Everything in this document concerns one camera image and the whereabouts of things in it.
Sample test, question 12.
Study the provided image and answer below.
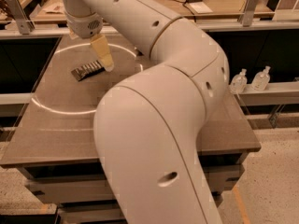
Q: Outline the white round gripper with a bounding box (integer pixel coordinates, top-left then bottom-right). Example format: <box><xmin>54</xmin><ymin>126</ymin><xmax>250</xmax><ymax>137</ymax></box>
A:
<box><xmin>65</xmin><ymin>13</ymin><xmax>114</xmax><ymax>72</ymax></box>

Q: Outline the right metal bracket post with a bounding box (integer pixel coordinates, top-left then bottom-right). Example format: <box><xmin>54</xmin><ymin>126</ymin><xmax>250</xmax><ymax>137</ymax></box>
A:
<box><xmin>239</xmin><ymin>0</ymin><xmax>259</xmax><ymax>27</ymax></box>

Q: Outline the clear sanitizer bottle left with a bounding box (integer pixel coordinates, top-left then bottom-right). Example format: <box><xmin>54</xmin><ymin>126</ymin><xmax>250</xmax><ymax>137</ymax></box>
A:
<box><xmin>230</xmin><ymin>69</ymin><xmax>247</xmax><ymax>94</ymax></box>

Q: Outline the dark rxbar chocolate wrapper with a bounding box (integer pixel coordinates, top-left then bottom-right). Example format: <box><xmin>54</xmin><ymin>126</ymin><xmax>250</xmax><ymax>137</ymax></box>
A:
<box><xmin>71</xmin><ymin>60</ymin><xmax>105</xmax><ymax>81</ymax></box>

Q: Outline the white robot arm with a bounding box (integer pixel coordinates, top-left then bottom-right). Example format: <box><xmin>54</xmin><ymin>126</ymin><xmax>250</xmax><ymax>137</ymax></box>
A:
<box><xmin>63</xmin><ymin>0</ymin><xmax>229</xmax><ymax>224</ymax></box>

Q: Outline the grey drawer cabinet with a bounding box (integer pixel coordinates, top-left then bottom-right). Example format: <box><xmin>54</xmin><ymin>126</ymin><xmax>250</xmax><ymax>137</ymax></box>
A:
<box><xmin>25</xmin><ymin>153</ymin><xmax>248</xmax><ymax>224</ymax></box>

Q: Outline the left metal bracket post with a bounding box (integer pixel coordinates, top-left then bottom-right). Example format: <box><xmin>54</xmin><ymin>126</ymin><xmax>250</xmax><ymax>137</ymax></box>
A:
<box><xmin>1</xmin><ymin>0</ymin><xmax>35</xmax><ymax>35</ymax></box>

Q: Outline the metal bracket post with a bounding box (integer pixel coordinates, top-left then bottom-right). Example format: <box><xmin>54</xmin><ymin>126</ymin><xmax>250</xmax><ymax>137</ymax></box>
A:
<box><xmin>1</xmin><ymin>0</ymin><xmax>35</xmax><ymax>35</ymax></box>
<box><xmin>239</xmin><ymin>0</ymin><xmax>259</xmax><ymax>27</ymax></box>

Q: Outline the clear sanitizer bottle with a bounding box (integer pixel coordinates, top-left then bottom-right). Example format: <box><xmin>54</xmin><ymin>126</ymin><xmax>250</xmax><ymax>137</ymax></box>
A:
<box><xmin>230</xmin><ymin>69</ymin><xmax>247</xmax><ymax>94</ymax></box>
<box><xmin>251</xmin><ymin>66</ymin><xmax>271</xmax><ymax>91</ymax></box>

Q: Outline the clear sanitizer bottle right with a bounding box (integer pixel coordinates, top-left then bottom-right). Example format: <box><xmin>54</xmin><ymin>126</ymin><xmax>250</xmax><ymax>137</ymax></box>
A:
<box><xmin>251</xmin><ymin>66</ymin><xmax>271</xmax><ymax>91</ymax></box>

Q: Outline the white paper sheet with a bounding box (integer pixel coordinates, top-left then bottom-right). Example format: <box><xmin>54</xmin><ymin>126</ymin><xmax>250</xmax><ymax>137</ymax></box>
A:
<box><xmin>190</xmin><ymin>2</ymin><xmax>212</xmax><ymax>14</ymax></box>

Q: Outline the brown paper envelope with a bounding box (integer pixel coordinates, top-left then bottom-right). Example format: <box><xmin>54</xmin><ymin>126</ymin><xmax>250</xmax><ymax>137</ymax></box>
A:
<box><xmin>44</xmin><ymin>3</ymin><xmax>64</xmax><ymax>14</ymax></box>

